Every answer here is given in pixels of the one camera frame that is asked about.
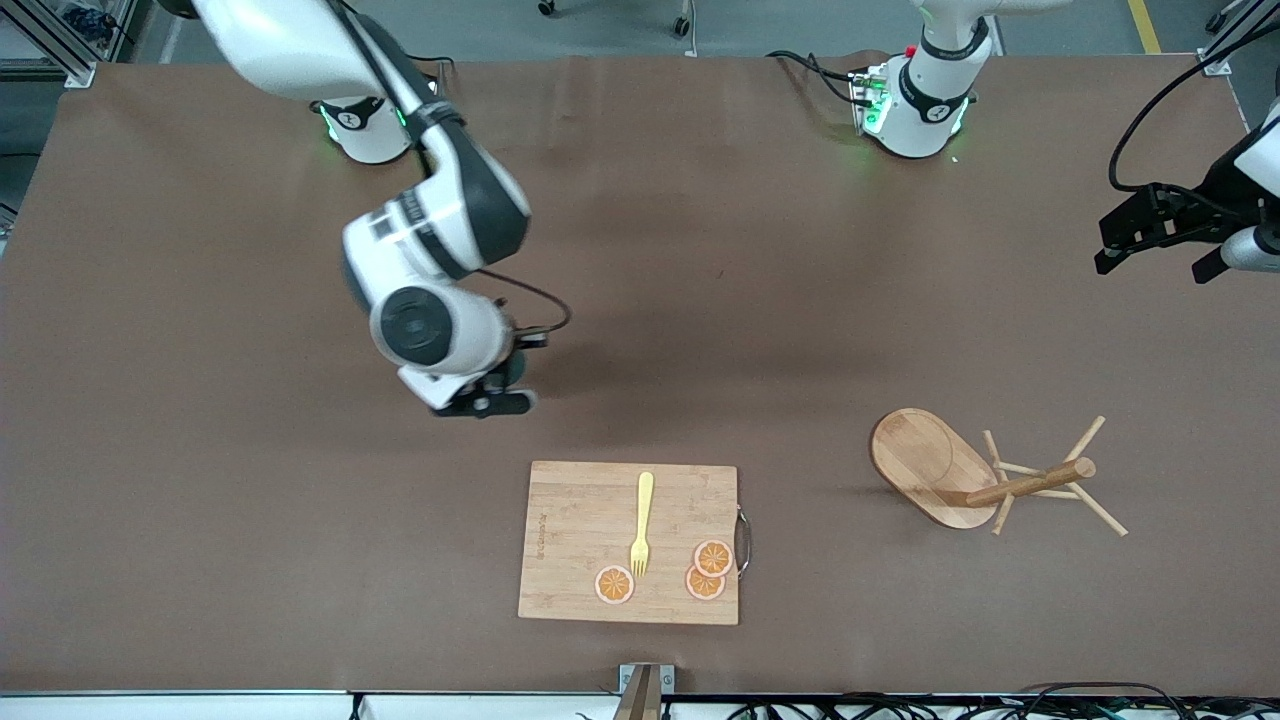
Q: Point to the toy orange slice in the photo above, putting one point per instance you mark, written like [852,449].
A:
[713,557]
[614,585]
[702,587]

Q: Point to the bamboo cutting board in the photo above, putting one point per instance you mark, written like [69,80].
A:
[580,520]

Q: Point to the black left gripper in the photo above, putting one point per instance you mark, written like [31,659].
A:
[1178,215]

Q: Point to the wooden cup rack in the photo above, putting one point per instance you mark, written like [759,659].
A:
[920,460]

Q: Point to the white table edge rail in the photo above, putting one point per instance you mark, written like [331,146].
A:
[200,705]

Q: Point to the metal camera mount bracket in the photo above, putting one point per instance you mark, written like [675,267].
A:
[645,690]

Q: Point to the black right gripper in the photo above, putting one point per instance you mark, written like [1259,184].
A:
[514,369]

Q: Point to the aluminium frame profile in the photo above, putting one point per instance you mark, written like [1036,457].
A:
[1225,50]
[70,55]

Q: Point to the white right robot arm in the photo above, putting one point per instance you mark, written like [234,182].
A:
[430,220]

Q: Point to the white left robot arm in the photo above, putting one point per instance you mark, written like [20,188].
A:
[925,120]

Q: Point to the yellow plastic fork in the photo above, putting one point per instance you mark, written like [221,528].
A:
[645,500]

